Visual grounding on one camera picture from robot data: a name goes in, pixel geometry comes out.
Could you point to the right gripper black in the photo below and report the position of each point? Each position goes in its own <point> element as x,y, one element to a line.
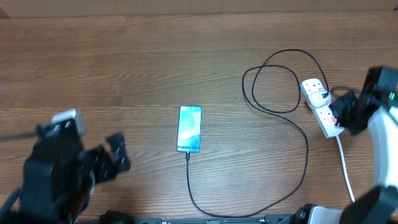
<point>356,127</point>

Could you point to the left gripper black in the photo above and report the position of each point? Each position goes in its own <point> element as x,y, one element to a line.
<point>107,165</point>

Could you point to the blue Galaxy smartphone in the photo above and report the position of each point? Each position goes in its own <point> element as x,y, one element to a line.
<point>189,129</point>

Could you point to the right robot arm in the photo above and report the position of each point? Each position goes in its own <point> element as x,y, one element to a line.
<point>374,109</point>

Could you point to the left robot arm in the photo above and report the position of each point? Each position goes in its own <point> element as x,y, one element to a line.
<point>38,202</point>

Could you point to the white charger adapter plug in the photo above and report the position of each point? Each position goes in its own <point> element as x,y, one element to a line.
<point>318,99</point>

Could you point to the white power strip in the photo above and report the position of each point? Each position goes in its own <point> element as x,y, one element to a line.
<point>323,115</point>

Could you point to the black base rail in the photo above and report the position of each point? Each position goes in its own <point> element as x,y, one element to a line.
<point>309,213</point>

